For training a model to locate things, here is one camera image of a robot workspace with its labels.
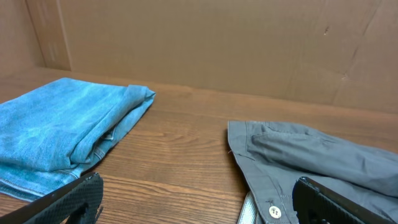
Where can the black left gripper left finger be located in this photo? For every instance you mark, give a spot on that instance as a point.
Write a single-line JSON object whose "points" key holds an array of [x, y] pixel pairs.
{"points": [[77, 202]]}

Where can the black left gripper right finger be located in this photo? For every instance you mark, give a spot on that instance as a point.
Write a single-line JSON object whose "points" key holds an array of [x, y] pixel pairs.
{"points": [[316, 204]]}

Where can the grey shorts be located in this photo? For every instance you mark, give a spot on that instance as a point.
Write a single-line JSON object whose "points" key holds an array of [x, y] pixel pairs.
{"points": [[274, 155]]}

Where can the folded blue denim jeans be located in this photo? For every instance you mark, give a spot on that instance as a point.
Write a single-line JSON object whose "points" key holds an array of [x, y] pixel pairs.
{"points": [[53, 134]]}

